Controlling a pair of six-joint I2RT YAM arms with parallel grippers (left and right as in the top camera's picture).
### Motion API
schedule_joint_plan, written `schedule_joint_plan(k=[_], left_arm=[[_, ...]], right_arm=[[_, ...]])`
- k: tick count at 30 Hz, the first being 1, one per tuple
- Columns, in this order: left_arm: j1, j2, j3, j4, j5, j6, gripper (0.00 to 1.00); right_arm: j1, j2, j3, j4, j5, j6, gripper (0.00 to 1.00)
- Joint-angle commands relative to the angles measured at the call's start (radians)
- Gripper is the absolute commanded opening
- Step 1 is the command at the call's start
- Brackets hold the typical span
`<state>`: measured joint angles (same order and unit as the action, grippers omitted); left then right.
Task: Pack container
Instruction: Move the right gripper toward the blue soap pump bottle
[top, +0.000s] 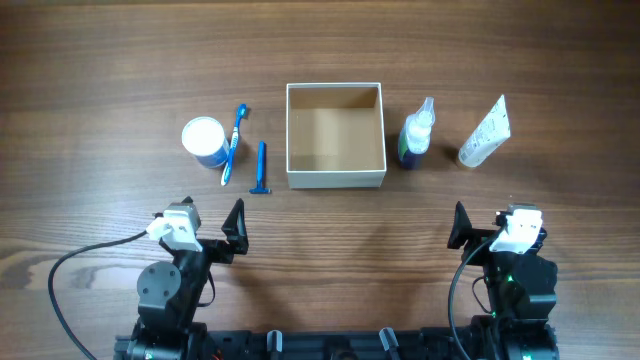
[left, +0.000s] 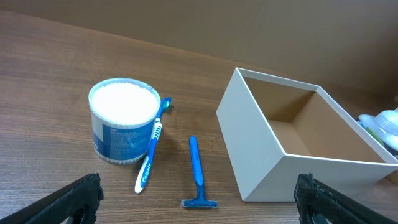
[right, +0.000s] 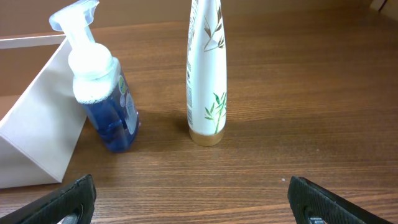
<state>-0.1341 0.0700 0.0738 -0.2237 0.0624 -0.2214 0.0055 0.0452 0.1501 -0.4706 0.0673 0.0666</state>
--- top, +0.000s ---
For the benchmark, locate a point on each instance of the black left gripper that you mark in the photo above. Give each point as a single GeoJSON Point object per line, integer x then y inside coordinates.
{"type": "Point", "coordinates": [211, 247]}

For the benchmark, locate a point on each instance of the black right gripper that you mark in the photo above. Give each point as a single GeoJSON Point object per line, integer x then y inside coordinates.
{"type": "Point", "coordinates": [480, 238]}

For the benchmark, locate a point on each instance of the white lidded blue jar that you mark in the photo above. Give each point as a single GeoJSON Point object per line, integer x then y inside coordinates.
{"type": "Point", "coordinates": [204, 138]}

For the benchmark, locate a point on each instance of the clear pump spray bottle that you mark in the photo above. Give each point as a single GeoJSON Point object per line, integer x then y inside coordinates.
{"type": "Point", "coordinates": [415, 136]}

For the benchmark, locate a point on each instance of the white squeeze tube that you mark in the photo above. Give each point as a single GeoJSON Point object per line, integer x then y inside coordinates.
{"type": "Point", "coordinates": [488, 136]}

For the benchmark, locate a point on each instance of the blue white toothbrush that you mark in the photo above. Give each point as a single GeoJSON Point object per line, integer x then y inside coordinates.
{"type": "Point", "coordinates": [241, 113]}

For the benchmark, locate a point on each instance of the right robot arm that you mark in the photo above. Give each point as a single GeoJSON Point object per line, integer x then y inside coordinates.
{"type": "Point", "coordinates": [520, 286]}

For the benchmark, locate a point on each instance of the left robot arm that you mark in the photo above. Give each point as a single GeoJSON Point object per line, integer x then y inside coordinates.
{"type": "Point", "coordinates": [170, 292]}

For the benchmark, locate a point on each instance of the blue disposable razor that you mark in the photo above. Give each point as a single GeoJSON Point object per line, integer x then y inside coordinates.
{"type": "Point", "coordinates": [260, 187]}

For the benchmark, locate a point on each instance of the white open cardboard box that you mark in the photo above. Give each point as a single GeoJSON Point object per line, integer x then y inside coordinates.
{"type": "Point", "coordinates": [335, 135]}

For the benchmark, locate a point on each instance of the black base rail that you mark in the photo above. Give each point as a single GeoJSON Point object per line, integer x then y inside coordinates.
{"type": "Point", "coordinates": [426, 343]}

